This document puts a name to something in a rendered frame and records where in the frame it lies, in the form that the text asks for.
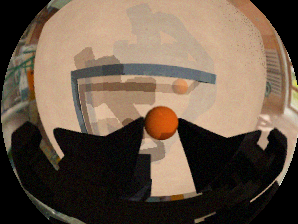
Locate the clear low walls forming corner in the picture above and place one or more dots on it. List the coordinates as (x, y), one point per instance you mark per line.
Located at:
(87, 105)

